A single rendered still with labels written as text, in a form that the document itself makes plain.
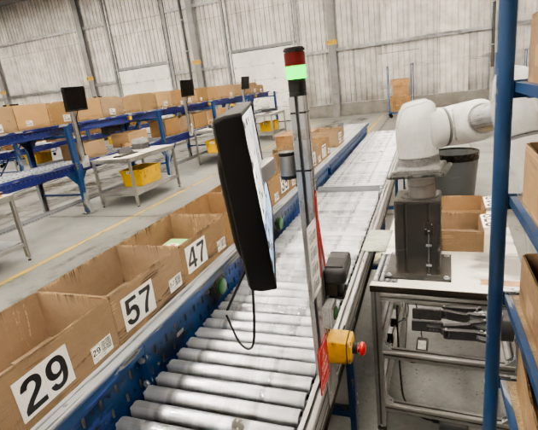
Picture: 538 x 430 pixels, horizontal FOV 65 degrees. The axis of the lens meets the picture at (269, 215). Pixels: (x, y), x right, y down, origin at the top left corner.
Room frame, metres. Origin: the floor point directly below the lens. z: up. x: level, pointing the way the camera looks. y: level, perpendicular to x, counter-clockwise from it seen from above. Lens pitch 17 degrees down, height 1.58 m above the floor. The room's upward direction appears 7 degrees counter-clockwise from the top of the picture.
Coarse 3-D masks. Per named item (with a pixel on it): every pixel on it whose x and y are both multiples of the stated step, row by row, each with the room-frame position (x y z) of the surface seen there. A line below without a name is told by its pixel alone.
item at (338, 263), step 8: (328, 256) 1.15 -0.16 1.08; (336, 256) 1.13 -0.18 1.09; (344, 256) 1.12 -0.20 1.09; (328, 264) 1.08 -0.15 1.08; (336, 264) 1.08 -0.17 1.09; (344, 264) 1.08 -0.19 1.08; (328, 272) 1.06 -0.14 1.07; (336, 272) 1.05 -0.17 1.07; (344, 272) 1.05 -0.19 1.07; (328, 280) 1.06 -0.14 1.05; (336, 280) 1.06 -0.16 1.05; (344, 280) 1.05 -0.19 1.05; (344, 288) 1.09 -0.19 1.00; (336, 296) 1.07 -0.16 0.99; (344, 296) 1.07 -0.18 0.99
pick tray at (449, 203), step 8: (448, 200) 2.33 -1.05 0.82; (456, 200) 2.32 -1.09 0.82; (464, 200) 2.30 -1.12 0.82; (472, 200) 2.28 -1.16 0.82; (480, 200) 2.26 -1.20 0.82; (448, 208) 2.33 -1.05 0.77; (456, 208) 2.32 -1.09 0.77; (464, 208) 2.30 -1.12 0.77; (472, 208) 2.28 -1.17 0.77; (480, 208) 2.26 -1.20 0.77
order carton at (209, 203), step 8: (216, 192) 2.29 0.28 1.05; (192, 200) 2.16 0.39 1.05; (200, 200) 2.23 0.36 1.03; (208, 200) 2.31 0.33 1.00; (216, 200) 2.30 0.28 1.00; (224, 200) 2.28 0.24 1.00; (184, 208) 2.08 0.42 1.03; (192, 208) 2.15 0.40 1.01; (200, 208) 2.22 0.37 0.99; (208, 208) 2.30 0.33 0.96; (216, 208) 2.30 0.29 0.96; (224, 208) 2.28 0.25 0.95; (224, 216) 1.85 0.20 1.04; (232, 240) 1.90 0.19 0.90
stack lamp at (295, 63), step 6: (288, 54) 1.05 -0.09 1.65; (294, 54) 1.04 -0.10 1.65; (300, 54) 1.05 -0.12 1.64; (288, 60) 1.05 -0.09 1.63; (294, 60) 1.04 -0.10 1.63; (300, 60) 1.05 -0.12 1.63; (288, 66) 1.05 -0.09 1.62; (294, 66) 1.04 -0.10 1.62; (300, 66) 1.05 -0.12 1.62; (288, 72) 1.05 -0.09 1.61; (294, 72) 1.05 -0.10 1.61; (300, 72) 1.05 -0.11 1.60; (306, 72) 1.06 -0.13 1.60; (288, 78) 1.06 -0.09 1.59; (294, 78) 1.05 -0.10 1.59
